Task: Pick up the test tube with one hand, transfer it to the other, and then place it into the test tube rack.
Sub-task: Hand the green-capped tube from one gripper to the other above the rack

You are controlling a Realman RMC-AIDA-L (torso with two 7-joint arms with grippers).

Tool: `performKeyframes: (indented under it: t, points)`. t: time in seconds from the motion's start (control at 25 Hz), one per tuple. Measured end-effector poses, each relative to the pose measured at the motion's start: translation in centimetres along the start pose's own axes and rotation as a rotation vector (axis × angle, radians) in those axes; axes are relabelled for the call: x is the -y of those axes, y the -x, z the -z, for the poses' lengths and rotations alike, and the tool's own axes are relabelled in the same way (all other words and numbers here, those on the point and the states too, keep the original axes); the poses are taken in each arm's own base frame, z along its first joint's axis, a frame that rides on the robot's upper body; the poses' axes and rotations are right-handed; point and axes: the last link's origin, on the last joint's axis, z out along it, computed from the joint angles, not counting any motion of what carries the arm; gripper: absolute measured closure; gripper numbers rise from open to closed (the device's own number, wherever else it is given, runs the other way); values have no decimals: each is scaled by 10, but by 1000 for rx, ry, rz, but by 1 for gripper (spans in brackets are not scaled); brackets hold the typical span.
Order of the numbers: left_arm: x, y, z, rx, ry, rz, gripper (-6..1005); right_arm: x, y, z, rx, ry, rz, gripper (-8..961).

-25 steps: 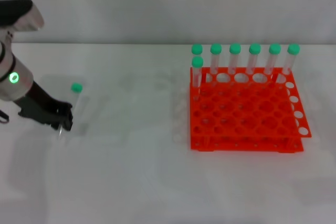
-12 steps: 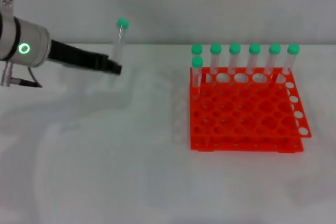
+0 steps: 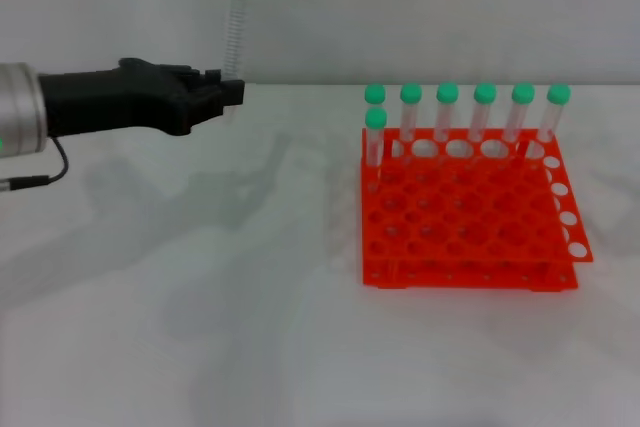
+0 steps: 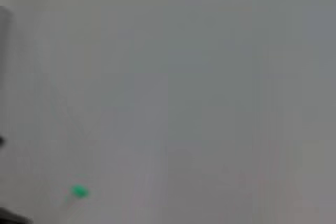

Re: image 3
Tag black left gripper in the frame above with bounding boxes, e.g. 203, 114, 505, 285
37, 57, 246, 138

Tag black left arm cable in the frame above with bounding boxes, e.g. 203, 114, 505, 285
0, 138, 71, 193

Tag orange plastic test tube rack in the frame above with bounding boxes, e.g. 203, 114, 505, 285
359, 126, 596, 293

